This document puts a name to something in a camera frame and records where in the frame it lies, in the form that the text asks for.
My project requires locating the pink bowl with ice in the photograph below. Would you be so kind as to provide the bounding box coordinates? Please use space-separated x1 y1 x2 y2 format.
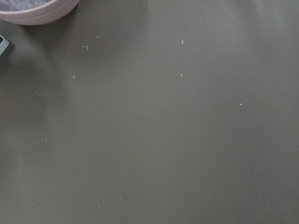
0 0 80 26

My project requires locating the white wire cup rack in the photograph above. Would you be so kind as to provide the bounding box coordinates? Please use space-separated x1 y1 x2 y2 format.
0 35 9 55

